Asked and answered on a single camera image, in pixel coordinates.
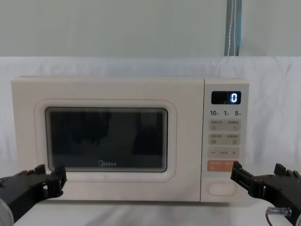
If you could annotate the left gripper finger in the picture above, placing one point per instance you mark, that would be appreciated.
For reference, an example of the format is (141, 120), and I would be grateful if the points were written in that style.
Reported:
(38, 170)
(57, 181)

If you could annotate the cream microwave oven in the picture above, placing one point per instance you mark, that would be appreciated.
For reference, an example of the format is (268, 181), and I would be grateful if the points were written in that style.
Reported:
(105, 89)

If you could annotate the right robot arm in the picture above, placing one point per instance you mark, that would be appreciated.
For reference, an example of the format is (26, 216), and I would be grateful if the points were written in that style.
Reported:
(299, 221)

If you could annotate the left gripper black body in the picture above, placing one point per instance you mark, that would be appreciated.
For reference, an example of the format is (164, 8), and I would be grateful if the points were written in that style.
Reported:
(23, 188)

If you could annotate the white curtain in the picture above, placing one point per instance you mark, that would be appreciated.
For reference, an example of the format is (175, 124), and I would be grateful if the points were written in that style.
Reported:
(117, 28)

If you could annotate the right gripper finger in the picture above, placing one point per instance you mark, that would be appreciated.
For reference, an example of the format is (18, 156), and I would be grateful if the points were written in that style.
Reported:
(282, 170)
(247, 180)

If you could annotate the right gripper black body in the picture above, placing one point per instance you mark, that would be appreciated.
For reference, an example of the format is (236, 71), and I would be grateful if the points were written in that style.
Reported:
(284, 190)

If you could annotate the oven control panel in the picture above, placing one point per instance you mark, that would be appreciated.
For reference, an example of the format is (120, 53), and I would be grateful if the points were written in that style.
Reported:
(224, 115)

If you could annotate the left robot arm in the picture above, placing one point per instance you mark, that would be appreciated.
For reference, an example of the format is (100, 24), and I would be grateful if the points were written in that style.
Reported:
(4, 213)

